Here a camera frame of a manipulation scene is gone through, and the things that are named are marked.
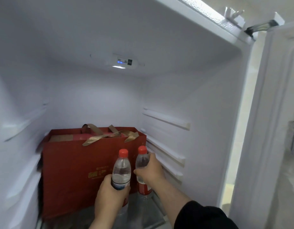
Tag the person's right hand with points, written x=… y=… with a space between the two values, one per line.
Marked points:
x=151 y=174

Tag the person's left hand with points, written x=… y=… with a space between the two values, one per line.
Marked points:
x=108 y=200

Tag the person's left thumb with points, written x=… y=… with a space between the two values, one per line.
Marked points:
x=127 y=193

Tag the person's right thumb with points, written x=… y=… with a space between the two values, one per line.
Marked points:
x=141 y=171

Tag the water bottle red label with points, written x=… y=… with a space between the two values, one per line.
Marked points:
x=142 y=159

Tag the water bottle blue white label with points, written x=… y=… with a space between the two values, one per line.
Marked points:
x=121 y=169

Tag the person's right forearm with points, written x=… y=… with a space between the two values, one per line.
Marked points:
x=172 y=199

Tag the person's left forearm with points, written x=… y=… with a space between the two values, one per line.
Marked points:
x=102 y=224

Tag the red paper gift bag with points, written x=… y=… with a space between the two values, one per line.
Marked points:
x=70 y=174

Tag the black sleeve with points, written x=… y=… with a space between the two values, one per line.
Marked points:
x=204 y=217

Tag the refrigerator control panel light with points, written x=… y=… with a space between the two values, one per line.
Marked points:
x=123 y=61

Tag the white refrigerator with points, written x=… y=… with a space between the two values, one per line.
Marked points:
x=161 y=57

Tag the white refrigerator door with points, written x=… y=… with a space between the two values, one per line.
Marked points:
x=268 y=116

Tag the white plastic hinge cover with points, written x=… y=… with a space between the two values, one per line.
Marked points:
x=233 y=14

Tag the metal door hinge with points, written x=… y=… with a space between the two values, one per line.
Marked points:
x=260 y=26

